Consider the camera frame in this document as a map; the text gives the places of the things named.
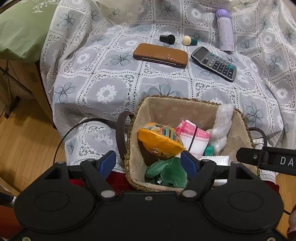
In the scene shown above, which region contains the white tissue pack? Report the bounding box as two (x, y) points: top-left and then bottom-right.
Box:
(201, 156), (230, 166)

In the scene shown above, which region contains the green plush cloth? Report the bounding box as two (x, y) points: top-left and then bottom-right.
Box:
(145, 157), (188, 188)

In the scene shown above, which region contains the pink white folded towel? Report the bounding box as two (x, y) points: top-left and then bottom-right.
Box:
(176, 120), (211, 159)

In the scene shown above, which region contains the woven fabric-lined basket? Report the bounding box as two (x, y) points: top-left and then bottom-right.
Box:
(115, 96), (254, 193)

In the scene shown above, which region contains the white fluffy plush toy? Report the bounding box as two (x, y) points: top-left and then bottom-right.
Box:
(206, 104), (234, 155)

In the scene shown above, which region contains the grey desk calculator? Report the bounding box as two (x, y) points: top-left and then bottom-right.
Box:
(191, 46), (237, 82)

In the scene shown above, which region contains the brown leather wallet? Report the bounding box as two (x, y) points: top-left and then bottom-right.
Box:
(133, 43), (188, 68)

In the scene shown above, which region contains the white lace floral cloth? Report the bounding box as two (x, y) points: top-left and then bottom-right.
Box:
(40, 1), (295, 165)

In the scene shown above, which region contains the black mushroom-shaped brush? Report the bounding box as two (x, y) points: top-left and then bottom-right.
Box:
(159, 34), (176, 45)

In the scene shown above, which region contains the purple water bottle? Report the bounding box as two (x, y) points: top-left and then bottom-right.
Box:
(216, 9), (235, 52)

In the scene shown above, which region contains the green pillow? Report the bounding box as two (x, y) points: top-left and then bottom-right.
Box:
(1, 1), (59, 63)

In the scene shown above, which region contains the black cable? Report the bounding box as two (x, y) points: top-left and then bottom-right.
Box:
(52, 117), (118, 164)

